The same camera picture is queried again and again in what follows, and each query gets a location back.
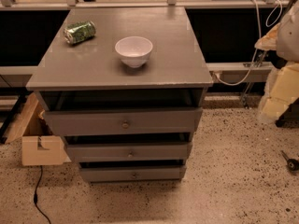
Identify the green crushed soda can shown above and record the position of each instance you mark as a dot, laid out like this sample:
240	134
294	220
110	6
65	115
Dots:
78	32

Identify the grey bottom drawer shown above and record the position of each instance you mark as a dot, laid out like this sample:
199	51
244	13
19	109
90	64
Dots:
132	174

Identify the grey drawer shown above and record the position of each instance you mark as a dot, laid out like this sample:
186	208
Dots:
129	152
132	174
80	123

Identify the wooden block fixture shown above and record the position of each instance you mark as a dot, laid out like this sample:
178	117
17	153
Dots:
38	145

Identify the grey middle drawer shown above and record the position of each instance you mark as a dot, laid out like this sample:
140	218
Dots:
129	152

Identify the grey rail beam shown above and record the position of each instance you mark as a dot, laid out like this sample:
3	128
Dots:
239	72

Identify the grey drawer cabinet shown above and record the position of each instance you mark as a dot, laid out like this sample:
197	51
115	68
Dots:
92	77

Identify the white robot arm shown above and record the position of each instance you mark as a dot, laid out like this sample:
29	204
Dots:
282	84

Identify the white bowl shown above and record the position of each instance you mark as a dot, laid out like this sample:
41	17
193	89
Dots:
134	51

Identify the black caster wheel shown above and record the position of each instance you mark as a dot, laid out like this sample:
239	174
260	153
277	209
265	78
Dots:
292	164

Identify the metal diagonal rod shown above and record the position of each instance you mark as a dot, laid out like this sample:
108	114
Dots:
258	61

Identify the grey top drawer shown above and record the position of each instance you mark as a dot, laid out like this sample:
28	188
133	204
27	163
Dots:
80	123

